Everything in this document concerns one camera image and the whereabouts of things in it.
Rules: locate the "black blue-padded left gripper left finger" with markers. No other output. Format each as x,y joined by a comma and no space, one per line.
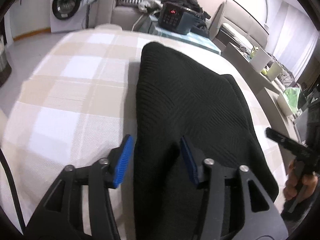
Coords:
59,213

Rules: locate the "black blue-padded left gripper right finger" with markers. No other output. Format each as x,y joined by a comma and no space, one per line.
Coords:
235,205

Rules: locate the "black knit garment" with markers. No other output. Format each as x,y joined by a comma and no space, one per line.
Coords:
175,97

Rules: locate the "black clothes pile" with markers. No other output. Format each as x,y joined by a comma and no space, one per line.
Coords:
200,27

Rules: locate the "white storage box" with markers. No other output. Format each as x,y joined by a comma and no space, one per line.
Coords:
260,60

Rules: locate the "beige checked bed sheet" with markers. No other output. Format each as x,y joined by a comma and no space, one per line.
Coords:
70,99

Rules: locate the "woven laundry basket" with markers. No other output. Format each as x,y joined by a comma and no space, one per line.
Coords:
5,68

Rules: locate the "black device red display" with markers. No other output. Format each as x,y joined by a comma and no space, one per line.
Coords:
177,18

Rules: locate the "grey sofa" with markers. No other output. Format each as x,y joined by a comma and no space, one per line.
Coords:
109,12

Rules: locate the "white front-load washing machine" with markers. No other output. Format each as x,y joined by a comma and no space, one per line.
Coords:
67,15

